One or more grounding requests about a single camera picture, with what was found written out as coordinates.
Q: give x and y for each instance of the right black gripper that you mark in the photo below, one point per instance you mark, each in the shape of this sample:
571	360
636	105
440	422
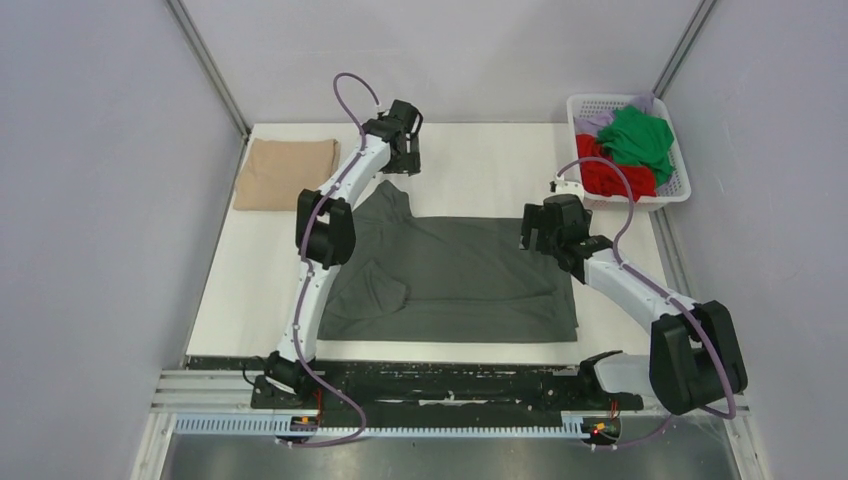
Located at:
535	218

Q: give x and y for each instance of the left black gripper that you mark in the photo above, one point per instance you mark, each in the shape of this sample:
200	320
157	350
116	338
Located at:
409	163

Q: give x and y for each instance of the dark grey t shirt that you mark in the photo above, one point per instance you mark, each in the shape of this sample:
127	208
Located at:
444	279

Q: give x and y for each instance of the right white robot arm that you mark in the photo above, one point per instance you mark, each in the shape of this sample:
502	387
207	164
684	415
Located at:
694	359

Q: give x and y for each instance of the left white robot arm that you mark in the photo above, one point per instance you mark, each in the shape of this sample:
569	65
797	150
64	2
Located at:
326	238

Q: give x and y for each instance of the red t shirt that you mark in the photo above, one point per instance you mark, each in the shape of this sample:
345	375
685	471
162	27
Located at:
601	179

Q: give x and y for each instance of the folded beige t shirt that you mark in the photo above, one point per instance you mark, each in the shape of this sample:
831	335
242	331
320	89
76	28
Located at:
276	172

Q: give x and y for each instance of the green t shirt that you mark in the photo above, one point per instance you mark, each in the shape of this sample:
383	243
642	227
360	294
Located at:
635	138

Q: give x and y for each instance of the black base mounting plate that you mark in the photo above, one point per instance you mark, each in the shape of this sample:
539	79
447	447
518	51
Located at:
467	416

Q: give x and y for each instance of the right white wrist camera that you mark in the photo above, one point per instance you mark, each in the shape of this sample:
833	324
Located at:
567	187

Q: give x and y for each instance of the white slotted cable duct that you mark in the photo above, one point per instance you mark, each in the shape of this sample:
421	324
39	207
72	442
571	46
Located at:
282	425

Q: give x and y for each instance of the left aluminium corner post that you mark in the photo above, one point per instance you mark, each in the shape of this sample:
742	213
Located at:
194	39

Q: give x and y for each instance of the aluminium corner post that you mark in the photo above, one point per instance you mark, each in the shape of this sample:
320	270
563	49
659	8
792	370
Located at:
194	39
684	45

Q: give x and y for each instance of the right aluminium corner post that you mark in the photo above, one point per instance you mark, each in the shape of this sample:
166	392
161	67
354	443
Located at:
684	45

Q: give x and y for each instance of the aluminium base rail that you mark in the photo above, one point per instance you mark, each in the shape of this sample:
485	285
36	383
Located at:
192	391

